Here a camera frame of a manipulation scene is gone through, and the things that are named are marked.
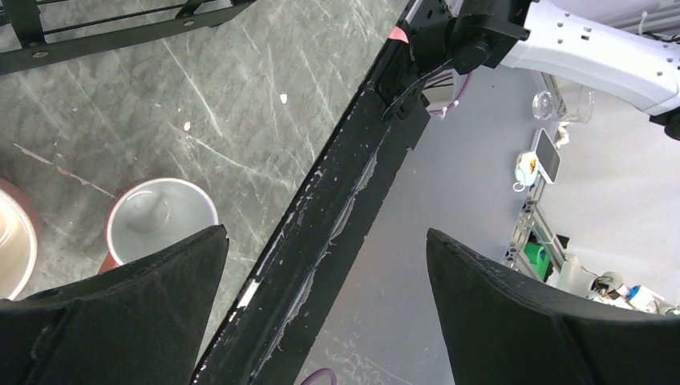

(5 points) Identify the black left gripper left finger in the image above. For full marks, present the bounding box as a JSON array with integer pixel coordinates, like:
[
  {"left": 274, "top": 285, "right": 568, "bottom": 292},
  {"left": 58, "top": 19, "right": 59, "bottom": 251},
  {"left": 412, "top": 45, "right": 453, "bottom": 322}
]
[{"left": 1, "top": 225, "right": 229, "bottom": 384}]

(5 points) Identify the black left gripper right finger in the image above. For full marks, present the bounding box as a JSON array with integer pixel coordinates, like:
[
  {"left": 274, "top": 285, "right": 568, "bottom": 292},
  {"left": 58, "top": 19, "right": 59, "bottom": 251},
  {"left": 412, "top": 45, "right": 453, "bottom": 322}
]
[{"left": 426, "top": 229, "right": 679, "bottom": 384}]

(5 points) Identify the black wire dish rack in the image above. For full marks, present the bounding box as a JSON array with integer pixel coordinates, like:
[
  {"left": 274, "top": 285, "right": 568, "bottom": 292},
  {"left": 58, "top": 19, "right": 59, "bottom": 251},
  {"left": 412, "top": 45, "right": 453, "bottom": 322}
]
[{"left": 1, "top": 1, "right": 252, "bottom": 75}]

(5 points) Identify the small pink mug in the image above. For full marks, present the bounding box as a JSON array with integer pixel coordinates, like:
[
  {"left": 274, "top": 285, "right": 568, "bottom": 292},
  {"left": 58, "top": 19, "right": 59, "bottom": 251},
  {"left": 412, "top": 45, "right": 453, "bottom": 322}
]
[{"left": 99, "top": 177, "right": 220, "bottom": 274}]

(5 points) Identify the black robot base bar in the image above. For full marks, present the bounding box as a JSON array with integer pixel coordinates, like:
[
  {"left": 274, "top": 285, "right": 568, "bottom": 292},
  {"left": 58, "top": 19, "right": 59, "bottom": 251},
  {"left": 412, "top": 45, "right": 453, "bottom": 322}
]
[{"left": 188, "top": 0, "right": 458, "bottom": 385}]

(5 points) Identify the clear glass beaker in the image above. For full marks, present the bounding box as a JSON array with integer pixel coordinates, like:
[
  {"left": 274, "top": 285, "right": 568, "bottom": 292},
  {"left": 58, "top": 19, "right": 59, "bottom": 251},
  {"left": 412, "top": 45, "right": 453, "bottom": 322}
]
[{"left": 532, "top": 86, "right": 595, "bottom": 124}]

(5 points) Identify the white tablet device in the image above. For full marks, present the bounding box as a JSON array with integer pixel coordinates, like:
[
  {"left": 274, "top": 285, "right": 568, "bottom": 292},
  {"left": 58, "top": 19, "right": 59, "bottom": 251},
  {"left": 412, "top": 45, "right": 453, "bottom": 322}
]
[{"left": 532, "top": 128, "right": 561, "bottom": 184}]

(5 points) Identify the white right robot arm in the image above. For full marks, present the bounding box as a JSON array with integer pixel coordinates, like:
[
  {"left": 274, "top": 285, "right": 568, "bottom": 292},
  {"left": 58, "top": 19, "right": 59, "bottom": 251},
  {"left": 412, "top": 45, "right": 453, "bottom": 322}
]
[{"left": 407, "top": 1, "right": 679, "bottom": 140}]

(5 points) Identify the white floral teacup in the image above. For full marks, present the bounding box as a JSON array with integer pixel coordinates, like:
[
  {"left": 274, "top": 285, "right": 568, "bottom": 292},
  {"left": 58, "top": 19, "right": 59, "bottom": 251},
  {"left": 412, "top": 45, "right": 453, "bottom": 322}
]
[{"left": 512, "top": 152, "right": 538, "bottom": 193}]

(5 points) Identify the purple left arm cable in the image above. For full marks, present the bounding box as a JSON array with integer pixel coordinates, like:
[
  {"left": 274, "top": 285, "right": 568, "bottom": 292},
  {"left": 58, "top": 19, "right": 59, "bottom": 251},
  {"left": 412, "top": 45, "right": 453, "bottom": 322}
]
[{"left": 300, "top": 367, "right": 339, "bottom": 385}]

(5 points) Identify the large pink mug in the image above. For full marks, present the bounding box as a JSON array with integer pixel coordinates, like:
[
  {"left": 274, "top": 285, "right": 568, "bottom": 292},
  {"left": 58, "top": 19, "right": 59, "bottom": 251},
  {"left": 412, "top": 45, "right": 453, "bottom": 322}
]
[{"left": 1, "top": 179, "right": 40, "bottom": 300}]

